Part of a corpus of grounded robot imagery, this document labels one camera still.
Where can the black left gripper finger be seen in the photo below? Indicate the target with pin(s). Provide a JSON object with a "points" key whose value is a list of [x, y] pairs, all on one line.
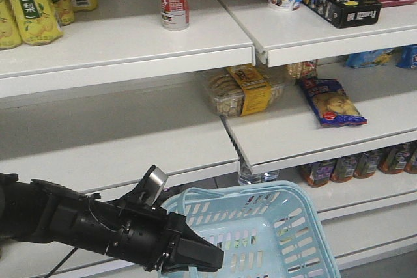
{"points": [[190, 238], [182, 254]]}

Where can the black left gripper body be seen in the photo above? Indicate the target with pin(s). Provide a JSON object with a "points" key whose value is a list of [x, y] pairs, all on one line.
{"points": [[149, 241]]}

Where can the light blue plastic basket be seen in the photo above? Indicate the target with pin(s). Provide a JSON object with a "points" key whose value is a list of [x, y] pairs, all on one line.
{"points": [[265, 230]]}

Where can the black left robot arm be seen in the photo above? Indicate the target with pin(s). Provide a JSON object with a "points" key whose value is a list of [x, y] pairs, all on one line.
{"points": [[44, 212]]}

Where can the white metal shelving unit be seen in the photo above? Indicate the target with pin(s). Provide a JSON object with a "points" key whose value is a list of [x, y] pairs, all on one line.
{"points": [[118, 93]]}

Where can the clear cookie box yellow label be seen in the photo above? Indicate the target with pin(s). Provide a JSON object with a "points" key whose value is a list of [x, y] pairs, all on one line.
{"points": [[244, 89]]}

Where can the blue cookie bag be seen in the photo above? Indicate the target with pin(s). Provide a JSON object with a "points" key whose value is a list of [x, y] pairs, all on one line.
{"points": [[330, 103]]}

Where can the yellow pear drink bottle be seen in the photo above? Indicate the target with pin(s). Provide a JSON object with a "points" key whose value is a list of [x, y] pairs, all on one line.
{"points": [[37, 21]]}

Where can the black biscuit box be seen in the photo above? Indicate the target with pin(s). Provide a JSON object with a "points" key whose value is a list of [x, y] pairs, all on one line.
{"points": [[346, 13]]}

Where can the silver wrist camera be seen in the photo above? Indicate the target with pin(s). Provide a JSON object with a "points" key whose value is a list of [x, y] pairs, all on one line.
{"points": [[153, 182]]}

